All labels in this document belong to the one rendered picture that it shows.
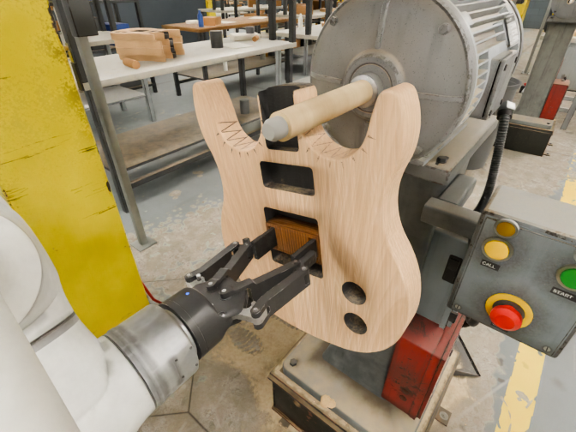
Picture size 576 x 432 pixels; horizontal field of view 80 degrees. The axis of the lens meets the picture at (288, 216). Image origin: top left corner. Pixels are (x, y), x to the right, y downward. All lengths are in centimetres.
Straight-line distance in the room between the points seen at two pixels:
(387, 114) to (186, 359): 31
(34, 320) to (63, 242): 99
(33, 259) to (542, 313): 60
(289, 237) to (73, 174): 87
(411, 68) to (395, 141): 17
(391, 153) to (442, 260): 51
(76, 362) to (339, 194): 31
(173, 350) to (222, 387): 124
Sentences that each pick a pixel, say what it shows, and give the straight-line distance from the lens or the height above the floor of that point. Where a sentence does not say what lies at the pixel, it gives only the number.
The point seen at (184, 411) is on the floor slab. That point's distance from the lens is 159.
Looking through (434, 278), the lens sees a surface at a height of 80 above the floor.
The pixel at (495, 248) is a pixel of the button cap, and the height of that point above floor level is 107.
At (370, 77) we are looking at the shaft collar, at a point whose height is 127.
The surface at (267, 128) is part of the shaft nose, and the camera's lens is 36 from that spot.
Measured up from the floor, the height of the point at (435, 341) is 62.
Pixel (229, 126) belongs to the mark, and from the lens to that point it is 55.
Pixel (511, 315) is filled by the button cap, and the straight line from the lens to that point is 59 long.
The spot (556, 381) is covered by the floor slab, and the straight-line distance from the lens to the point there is 195.
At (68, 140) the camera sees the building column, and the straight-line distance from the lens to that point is 122.
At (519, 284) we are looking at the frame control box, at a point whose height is 103.
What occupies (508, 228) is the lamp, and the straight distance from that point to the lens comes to 54.
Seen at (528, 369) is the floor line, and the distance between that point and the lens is 192.
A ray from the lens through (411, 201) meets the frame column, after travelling 77.
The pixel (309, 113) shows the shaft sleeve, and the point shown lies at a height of 126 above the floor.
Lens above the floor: 138
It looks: 34 degrees down
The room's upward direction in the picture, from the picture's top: straight up
